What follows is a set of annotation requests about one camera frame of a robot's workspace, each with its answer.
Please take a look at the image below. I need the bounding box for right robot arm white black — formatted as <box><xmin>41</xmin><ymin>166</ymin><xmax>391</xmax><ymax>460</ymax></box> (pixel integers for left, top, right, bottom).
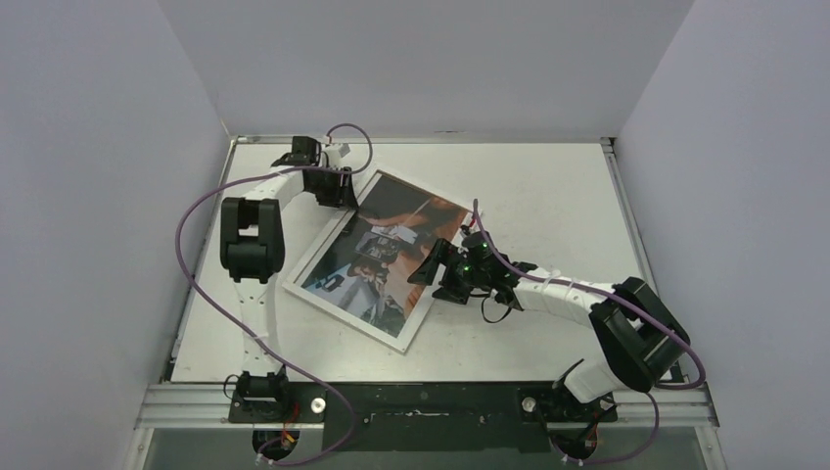
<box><xmin>408</xmin><ymin>231</ymin><xmax>690</xmax><ymax>420</ymax></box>

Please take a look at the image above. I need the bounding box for aluminium front rail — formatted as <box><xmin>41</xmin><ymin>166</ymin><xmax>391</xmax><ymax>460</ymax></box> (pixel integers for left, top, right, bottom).
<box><xmin>135</xmin><ymin>384</ymin><xmax>719</xmax><ymax>430</ymax></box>

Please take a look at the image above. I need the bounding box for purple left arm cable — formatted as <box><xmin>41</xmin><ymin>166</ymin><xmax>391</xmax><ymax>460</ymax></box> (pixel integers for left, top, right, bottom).
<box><xmin>174</xmin><ymin>122</ymin><xmax>375</xmax><ymax>468</ymax></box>

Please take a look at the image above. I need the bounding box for white photo paper sheet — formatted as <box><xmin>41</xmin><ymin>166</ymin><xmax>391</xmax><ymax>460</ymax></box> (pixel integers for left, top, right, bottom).
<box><xmin>299</xmin><ymin>174</ymin><xmax>470</xmax><ymax>340</ymax></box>

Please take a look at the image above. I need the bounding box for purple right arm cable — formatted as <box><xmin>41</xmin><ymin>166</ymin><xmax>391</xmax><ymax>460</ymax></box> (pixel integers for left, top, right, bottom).
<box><xmin>471</xmin><ymin>198</ymin><xmax>708</xmax><ymax>467</ymax></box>

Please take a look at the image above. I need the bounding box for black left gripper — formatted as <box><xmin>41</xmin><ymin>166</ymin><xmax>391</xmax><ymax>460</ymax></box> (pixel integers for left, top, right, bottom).
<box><xmin>308</xmin><ymin>165</ymin><xmax>358</xmax><ymax>210</ymax></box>

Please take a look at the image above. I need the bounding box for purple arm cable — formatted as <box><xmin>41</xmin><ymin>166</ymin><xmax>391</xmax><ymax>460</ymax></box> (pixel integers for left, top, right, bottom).
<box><xmin>174</xmin><ymin>122</ymin><xmax>375</xmax><ymax>468</ymax></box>
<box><xmin>471</xmin><ymin>198</ymin><xmax>708</xmax><ymax>467</ymax></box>

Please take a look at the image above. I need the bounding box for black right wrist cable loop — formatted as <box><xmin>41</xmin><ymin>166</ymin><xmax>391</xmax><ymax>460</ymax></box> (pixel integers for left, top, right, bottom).
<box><xmin>480</xmin><ymin>295</ymin><xmax>515</xmax><ymax>326</ymax></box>

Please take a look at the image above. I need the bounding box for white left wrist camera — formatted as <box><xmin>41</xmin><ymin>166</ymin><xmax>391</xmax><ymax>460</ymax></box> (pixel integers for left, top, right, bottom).
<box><xmin>321</xmin><ymin>143</ymin><xmax>350</xmax><ymax>168</ymax></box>

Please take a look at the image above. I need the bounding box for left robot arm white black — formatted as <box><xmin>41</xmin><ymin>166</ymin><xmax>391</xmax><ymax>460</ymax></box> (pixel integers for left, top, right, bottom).
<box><xmin>219</xmin><ymin>136</ymin><xmax>357</xmax><ymax>422</ymax></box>

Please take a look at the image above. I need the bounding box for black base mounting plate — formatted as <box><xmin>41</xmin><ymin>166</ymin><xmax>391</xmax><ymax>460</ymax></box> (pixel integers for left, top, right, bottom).
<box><xmin>227</xmin><ymin>379</ymin><xmax>618</xmax><ymax>460</ymax></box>

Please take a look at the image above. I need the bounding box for light wooden picture frame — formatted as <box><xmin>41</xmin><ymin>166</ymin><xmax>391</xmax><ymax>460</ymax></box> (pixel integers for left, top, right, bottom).
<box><xmin>282</xmin><ymin>165</ymin><xmax>478</xmax><ymax>355</ymax></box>

